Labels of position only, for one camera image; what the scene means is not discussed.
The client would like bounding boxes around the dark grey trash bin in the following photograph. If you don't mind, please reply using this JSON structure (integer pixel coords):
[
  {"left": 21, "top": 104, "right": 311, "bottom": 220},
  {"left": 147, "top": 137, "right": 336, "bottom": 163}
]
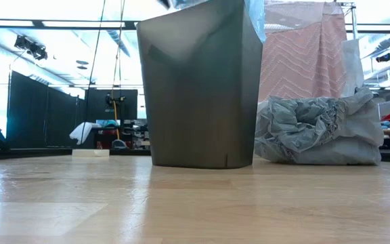
[{"left": 135, "top": 0, "right": 264, "bottom": 170}]

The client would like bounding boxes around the grey patterned trash bag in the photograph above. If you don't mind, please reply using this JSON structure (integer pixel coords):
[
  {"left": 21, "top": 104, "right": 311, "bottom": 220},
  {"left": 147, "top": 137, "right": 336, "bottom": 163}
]
[{"left": 254, "top": 86, "right": 385, "bottom": 167}]

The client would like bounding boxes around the blue plastic trash bag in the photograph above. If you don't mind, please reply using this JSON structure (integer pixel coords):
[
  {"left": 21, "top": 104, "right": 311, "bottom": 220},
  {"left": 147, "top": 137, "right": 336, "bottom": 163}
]
[{"left": 157, "top": 0, "right": 267, "bottom": 44}]

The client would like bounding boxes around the black monitor screen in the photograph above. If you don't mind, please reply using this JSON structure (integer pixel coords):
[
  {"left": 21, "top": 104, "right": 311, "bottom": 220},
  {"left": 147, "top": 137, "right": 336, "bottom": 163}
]
[{"left": 85, "top": 87, "right": 139, "bottom": 120}]

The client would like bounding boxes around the white tape roll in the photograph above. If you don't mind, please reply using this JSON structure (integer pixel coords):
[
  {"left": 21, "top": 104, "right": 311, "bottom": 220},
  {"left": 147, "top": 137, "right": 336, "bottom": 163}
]
[{"left": 71, "top": 148, "right": 111, "bottom": 159}]

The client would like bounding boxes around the white hanging cloth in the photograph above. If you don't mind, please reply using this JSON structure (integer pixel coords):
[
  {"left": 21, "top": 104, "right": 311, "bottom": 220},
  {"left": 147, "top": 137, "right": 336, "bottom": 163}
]
[{"left": 68, "top": 121, "right": 102, "bottom": 146}]

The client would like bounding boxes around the pink chevron cloth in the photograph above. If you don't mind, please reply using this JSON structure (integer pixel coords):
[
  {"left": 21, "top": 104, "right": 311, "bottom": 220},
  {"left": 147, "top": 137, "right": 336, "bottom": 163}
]
[{"left": 257, "top": 12, "right": 349, "bottom": 102}]

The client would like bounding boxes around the black partition panel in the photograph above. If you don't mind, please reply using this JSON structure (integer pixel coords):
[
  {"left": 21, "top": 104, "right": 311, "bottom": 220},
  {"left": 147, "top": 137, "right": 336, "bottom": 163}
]
[{"left": 6, "top": 70, "right": 95, "bottom": 149}]

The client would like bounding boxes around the black ceiling light fixture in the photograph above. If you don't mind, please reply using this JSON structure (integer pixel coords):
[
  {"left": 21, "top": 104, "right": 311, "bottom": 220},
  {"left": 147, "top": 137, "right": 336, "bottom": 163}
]
[{"left": 13, "top": 33, "right": 49, "bottom": 62}]

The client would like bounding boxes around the metal wheeled rack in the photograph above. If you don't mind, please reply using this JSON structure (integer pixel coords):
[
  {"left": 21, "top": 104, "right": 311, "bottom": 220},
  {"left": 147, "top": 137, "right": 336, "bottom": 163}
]
[{"left": 337, "top": 1, "right": 360, "bottom": 41}]

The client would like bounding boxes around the yellow handled broom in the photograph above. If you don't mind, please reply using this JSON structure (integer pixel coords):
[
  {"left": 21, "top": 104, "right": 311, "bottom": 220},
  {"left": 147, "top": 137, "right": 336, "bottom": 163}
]
[{"left": 110, "top": 94, "right": 129, "bottom": 151}]

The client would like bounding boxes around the black hanging cable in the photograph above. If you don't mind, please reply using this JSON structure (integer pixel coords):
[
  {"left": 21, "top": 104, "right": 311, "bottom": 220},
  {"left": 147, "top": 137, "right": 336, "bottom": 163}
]
[{"left": 79, "top": 0, "right": 107, "bottom": 144}]

